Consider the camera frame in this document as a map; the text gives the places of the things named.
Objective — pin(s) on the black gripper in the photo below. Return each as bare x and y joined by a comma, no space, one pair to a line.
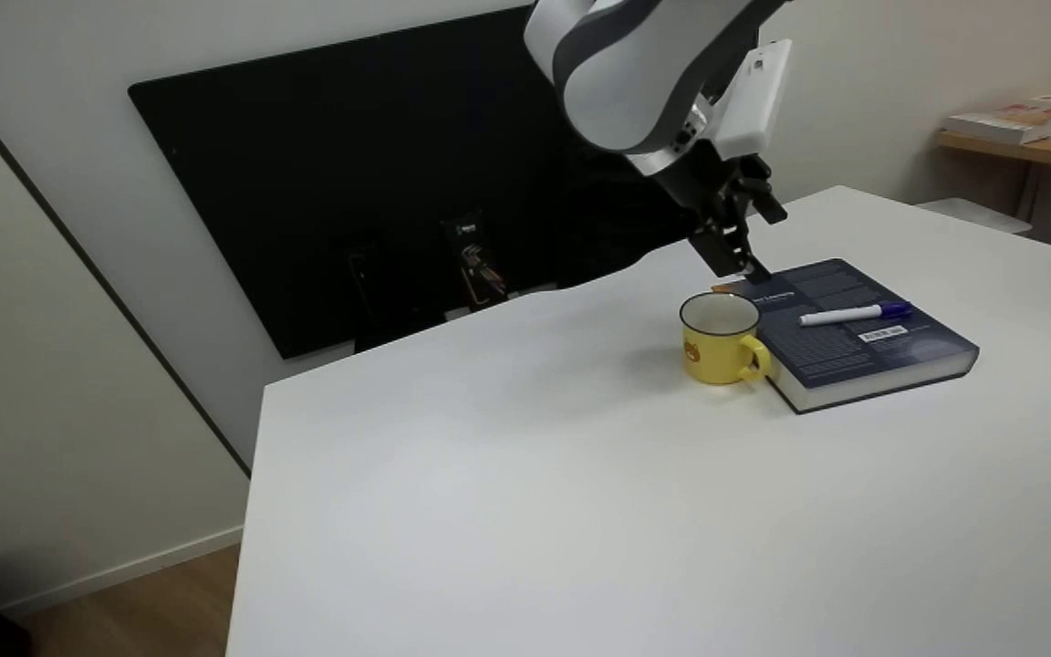
707,185

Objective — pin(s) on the white marker with blue cap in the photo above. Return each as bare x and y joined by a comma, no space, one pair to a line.
856,314

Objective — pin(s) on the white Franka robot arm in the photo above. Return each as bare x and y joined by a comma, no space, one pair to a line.
638,75

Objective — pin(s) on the yellow enamel mug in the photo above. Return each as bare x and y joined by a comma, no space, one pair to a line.
721,343

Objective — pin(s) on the dark blue hardcover book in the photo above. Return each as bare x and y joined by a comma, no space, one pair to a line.
856,334

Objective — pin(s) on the small dark stand object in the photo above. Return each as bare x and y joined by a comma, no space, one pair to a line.
475,261

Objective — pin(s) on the wooden shelf with papers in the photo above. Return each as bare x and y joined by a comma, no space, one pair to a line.
1032,129

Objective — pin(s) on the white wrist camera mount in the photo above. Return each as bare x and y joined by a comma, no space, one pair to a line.
755,96

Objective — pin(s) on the black panel against wall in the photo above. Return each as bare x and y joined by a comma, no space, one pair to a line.
403,185

